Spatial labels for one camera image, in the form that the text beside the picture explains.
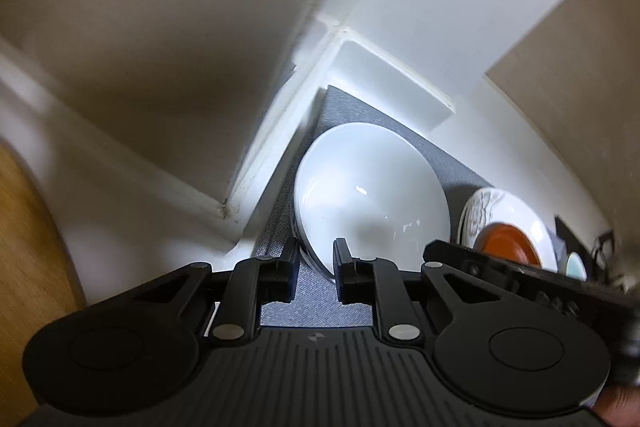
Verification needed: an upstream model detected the person's right hand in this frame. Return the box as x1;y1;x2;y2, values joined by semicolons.
592;387;640;427

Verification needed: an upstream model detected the light blue ceramic bowl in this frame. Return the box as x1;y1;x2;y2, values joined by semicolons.
563;253;588;282

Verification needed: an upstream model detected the black gas stove top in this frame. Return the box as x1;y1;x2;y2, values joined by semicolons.
554;215;616;284

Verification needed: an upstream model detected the white ceramic bowl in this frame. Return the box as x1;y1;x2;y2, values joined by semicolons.
292;122;451;281

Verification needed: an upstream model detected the round wooden cutting board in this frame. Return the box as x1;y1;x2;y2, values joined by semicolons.
1;144;86;426

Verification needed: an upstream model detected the white square plate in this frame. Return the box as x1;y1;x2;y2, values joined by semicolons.
457;187;558;272

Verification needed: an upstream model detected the grey cloth mat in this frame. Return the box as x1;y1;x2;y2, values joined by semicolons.
254;87;488;327

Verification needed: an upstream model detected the orange plastic plate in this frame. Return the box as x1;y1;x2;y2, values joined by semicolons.
473;223;541;268

